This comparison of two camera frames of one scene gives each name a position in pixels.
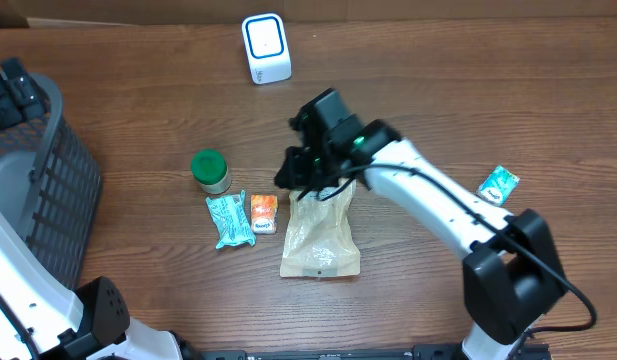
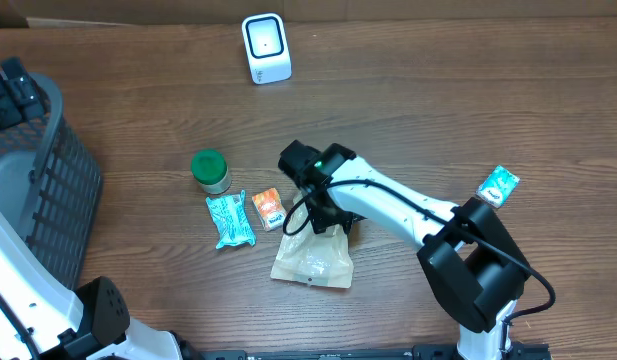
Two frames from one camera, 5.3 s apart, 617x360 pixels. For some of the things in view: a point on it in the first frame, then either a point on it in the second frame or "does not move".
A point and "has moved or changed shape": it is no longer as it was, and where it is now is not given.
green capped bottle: x=210 y=171 does not move
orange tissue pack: x=264 y=213 has moved or changed shape
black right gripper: x=294 y=173 → x=327 y=221
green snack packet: x=231 y=220 does not move
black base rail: x=518 y=351 does not move
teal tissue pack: x=498 y=186 does not move
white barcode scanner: x=267 y=48 does not move
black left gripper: x=9 y=111 does not move
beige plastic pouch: x=320 y=238 has moved or changed shape
